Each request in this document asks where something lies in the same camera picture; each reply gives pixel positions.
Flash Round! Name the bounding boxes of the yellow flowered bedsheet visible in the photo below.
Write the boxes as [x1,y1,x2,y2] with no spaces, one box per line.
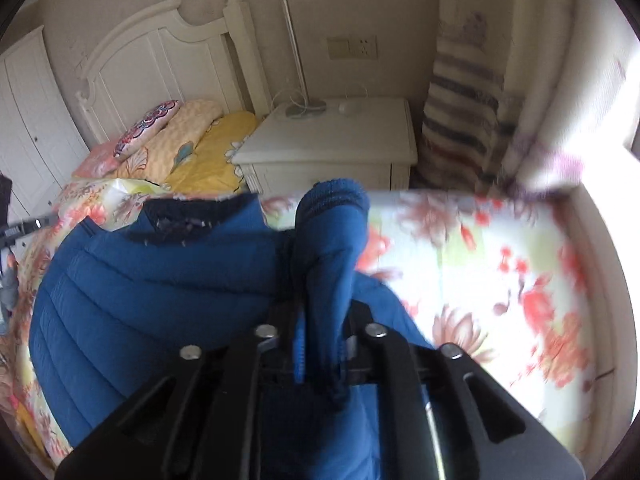
[165,111,260,196]

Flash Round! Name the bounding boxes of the white desk lamp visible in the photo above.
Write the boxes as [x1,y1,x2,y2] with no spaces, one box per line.
[280,0,329,119]

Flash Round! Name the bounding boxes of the white wardrobe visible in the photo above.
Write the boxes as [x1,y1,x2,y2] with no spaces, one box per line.
[0,25,92,221]

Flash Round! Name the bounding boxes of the printed striped curtain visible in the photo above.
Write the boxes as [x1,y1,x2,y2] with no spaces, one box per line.
[417,0,626,197]

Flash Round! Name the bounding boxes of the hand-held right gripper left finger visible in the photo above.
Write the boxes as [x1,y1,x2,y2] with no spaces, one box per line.
[55,309,308,480]

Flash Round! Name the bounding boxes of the white nightstand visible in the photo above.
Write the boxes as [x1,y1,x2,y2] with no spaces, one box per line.
[231,97,419,202]

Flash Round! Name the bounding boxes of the floral quilt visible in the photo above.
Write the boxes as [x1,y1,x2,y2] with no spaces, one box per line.
[0,180,601,476]

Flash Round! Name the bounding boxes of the patterned colourful pillow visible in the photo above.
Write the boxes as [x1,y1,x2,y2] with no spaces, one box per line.
[114,100,182,161]

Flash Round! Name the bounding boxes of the pink pillow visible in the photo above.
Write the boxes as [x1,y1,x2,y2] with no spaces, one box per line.
[72,141,124,180]

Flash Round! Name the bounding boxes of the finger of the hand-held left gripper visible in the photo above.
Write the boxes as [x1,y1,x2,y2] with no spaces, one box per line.
[0,211,61,249]

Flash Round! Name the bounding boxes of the blue quilted jacket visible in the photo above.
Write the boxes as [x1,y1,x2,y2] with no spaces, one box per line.
[28,177,436,480]

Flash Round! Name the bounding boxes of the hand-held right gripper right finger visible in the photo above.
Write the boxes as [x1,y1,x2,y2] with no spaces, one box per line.
[344,302,587,480]

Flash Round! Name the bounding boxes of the white wooden headboard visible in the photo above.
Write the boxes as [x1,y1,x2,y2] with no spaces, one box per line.
[75,0,272,137]

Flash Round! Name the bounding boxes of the window sill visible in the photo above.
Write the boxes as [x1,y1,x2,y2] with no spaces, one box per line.
[550,185,632,411]

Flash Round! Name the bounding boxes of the window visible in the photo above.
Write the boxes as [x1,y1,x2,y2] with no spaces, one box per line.
[585,30,640,196]

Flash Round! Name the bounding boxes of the pale yellow textured pillow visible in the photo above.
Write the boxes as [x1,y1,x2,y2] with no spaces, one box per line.
[117,100,225,181]

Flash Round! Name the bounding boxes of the beige wall socket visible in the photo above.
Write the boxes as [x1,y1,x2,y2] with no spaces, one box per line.
[326,35,379,60]

